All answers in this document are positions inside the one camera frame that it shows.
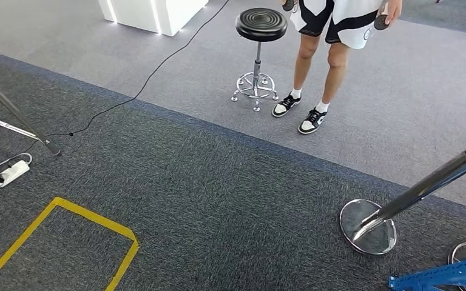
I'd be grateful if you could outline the stainless steel workbench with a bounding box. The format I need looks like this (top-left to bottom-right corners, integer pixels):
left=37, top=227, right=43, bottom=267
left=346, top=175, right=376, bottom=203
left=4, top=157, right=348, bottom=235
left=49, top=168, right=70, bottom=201
left=0, top=47, right=63, bottom=158

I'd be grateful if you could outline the white lit display plinth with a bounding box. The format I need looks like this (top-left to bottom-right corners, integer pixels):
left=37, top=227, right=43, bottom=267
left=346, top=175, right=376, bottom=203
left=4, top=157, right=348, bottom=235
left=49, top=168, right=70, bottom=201
left=98, top=0, right=210, bottom=38

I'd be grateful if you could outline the white power strip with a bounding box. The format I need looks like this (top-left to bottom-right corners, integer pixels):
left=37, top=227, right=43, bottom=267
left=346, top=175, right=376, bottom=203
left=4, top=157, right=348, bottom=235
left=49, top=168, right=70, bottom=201
left=0, top=159, right=31, bottom=189

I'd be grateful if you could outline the black floor cable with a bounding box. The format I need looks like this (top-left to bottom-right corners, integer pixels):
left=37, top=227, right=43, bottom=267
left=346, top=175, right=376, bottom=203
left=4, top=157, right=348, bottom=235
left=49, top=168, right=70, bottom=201
left=44, top=0, right=231, bottom=138

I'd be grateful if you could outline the blue metal shelf rack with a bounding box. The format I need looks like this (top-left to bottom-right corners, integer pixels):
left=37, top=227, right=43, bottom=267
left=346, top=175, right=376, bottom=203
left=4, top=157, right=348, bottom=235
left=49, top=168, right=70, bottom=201
left=388, top=256, right=466, bottom=291

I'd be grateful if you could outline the yellow floor tape square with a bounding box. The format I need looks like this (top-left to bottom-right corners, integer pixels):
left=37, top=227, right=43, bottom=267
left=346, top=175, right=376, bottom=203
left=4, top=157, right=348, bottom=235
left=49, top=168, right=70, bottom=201
left=0, top=196, right=140, bottom=291

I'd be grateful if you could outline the person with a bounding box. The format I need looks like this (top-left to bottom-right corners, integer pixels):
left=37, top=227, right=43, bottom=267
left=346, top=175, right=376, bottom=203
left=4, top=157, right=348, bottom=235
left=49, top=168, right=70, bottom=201
left=272, top=0, right=404, bottom=135

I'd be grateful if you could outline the black round chrome stool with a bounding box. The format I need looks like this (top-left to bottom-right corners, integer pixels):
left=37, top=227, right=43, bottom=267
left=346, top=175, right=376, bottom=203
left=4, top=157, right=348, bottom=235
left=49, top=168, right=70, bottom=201
left=230, top=7, right=288, bottom=113

